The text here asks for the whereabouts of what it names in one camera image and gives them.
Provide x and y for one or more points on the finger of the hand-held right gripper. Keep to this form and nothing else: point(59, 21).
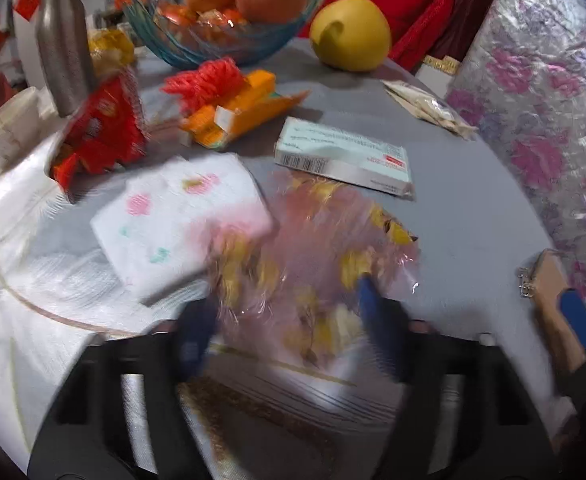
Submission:
point(579, 320)

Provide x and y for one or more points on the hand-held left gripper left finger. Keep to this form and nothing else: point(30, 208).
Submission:
point(195, 340)

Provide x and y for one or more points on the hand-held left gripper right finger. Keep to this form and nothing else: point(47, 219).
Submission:
point(380, 330)

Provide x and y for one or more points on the clear bag of yellow candies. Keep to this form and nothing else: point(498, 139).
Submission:
point(313, 245)

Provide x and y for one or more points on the white printed tissue pack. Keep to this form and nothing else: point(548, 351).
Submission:
point(173, 225)

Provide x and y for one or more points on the white medicine box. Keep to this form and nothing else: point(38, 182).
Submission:
point(345, 160)

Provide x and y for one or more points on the orange packet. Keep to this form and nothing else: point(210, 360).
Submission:
point(243, 115)

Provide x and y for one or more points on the red tassel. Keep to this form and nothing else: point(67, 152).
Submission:
point(205, 80)

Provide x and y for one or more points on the metal key clasp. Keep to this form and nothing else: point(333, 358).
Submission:
point(526, 282)

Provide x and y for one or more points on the white grey tablecloth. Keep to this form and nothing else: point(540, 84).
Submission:
point(473, 220)

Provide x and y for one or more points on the floral silver foil sheet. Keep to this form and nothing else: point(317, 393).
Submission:
point(543, 110)

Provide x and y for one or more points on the red snack packet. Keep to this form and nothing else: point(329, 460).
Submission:
point(98, 135)

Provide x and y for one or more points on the small clear sachet packet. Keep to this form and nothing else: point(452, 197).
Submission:
point(433, 107)

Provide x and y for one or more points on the red cushion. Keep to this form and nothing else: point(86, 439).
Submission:
point(423, 45)
point(383, 0)

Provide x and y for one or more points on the blue glass fruit bowl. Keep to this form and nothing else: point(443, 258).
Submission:
point(213, 50)

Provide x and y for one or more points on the yellow pomelo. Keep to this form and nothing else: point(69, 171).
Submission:
point(350, 32)

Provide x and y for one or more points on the yellow plastic bag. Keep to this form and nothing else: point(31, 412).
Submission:
point(110, 49)

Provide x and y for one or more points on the steel thermos bottle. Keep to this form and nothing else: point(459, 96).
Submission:
point(65, 45)

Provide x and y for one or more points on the orange wrapped candies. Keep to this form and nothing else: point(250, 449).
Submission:
point(203, 17)

